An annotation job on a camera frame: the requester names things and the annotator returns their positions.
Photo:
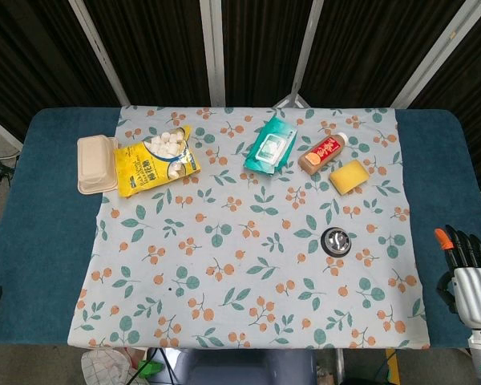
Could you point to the beige clamshell food box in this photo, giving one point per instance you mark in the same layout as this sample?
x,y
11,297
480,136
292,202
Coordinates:
x,y
96,165

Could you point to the blue table cover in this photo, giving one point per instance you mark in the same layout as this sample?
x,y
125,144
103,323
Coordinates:
x,y
44,224

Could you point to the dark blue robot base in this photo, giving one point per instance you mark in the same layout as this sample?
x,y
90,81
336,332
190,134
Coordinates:
x,y
248,367

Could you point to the yellow marshmallow bag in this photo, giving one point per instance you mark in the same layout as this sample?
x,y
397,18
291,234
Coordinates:
x,y
156,160

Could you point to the brown drink bottle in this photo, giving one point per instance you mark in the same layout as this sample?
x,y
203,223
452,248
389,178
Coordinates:
x,y
322,154

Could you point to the white partition frame post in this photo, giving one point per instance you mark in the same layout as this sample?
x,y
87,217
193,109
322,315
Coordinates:
x,y
302,52
98,50
437,56
213,52

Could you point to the floral tablecloth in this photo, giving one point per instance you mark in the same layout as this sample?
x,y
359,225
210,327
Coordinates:
x,y
240,248

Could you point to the yellow sponge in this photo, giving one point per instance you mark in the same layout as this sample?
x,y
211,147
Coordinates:
x,y
348,176

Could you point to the black metal call bell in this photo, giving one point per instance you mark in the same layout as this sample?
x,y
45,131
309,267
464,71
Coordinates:
x,y
336,241

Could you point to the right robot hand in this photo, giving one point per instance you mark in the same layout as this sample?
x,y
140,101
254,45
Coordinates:
x,y
474,280

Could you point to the teal wet wipes pack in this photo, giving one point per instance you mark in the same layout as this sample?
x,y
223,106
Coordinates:
x,y
270,147

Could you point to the green plastic object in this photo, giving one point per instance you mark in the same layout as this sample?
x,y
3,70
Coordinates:
x,y
150,368

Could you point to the white checkered cloth bag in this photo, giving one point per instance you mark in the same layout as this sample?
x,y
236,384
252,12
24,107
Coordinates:
x,y
106,367

